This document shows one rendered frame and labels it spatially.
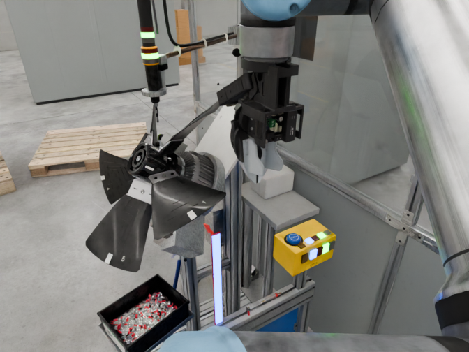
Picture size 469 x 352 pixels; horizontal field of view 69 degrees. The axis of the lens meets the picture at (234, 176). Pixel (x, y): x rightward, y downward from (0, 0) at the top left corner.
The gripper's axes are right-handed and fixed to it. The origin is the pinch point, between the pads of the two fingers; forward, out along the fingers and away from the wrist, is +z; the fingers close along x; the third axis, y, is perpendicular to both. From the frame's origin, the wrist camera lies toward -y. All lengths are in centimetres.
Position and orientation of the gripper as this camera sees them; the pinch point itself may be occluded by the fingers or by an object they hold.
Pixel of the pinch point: (253, 174)
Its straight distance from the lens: 59.6
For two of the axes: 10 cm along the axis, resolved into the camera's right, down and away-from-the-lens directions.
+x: 8.6, -2.5, 4.5
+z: 0.0, 8.7, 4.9
